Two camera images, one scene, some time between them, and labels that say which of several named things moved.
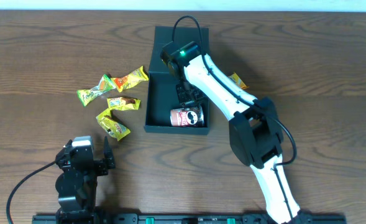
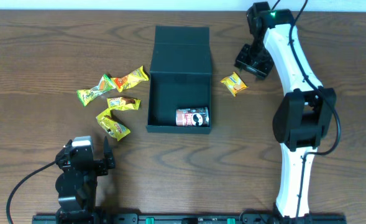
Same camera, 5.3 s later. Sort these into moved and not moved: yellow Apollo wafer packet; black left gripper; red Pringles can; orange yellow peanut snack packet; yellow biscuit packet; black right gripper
Moved: red Pringles can; black right gripper
Not moved: yellow Apollo wafer packet; orange yellow peanut snack packet; yellow biscuit packet; black left gripper
